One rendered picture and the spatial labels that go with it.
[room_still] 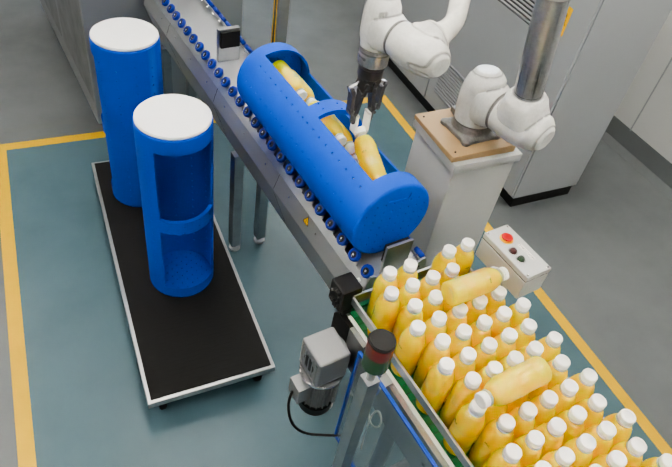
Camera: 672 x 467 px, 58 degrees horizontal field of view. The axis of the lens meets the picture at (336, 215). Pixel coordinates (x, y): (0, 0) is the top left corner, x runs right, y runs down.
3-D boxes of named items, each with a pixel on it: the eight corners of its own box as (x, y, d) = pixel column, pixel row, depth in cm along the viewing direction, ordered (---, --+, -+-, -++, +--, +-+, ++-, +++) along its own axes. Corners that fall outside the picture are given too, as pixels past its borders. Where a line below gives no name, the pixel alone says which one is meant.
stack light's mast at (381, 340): (374, 362, 149) (386, 324, 138) (388, 383, 146) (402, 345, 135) (352, 372, 146) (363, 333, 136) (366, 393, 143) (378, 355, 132)
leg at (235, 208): (237, 242, 320) (240, 148, 277) (241, 249, 317) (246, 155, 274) (227, 245, 317) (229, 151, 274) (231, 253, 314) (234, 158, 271)
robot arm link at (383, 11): (349, 41, 171) (379, 63, 165) (358, -13, 161) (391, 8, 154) (377, 33, 177) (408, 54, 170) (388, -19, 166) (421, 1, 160)
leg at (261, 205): (261, 235, 326) (268, 141, 283) (266, 242, 323) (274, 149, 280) (251, 238, 324) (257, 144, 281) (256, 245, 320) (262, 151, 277)
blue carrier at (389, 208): (296, 101, 255) (306, 38, 236) (415, 242, 204) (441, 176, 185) (233, 110, 241) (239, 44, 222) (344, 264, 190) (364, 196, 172)
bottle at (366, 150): (371, 192, 194) (353, 138, 196) (392, 184, 192) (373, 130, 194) (366, 192, 187) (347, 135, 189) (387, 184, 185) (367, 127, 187)
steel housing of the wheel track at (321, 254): (195, 33, 346) (194, -26, 323) (411, 317, 221) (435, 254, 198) (145, 40, 333) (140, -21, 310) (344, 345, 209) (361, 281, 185)
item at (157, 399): (188, 168, 356) (187, 148, 346) (273, 385, 263) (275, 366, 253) (94, 183, 337) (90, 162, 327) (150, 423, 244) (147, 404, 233)
